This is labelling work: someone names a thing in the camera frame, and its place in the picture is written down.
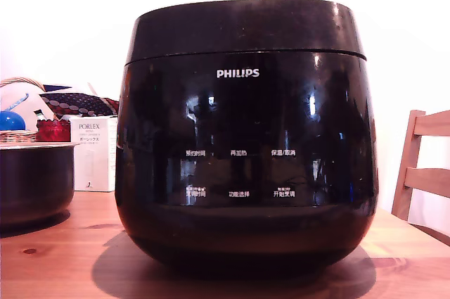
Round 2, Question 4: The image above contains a black Philips rice cooker body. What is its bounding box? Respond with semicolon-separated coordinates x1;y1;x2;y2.
114;49;380;281

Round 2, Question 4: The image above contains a black rice cooker lid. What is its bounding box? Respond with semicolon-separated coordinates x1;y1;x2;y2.
124;0;368;65

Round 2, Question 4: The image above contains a white Porlex box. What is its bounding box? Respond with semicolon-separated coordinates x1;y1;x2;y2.
68;115;119;193

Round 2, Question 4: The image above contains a dark dotted patterned cloth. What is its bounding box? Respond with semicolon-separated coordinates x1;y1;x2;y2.
39;91;120;121

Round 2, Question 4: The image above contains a red glass candle holder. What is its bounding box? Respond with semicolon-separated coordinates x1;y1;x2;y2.
36;119;71;144

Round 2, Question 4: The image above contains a dark metal inner pot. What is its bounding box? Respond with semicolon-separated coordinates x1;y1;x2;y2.
0;141;80;227

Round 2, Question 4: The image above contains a wooden chair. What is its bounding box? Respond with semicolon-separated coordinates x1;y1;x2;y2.
390;109;450;237

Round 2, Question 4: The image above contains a white bag with blue print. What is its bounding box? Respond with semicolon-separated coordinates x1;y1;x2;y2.
0;84;54;132

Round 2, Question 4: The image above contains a wicker basket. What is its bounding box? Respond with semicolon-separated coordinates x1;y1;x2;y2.
0;76;53;145

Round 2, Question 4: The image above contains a blue ball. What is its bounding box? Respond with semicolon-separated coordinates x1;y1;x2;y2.
0;110;27;133

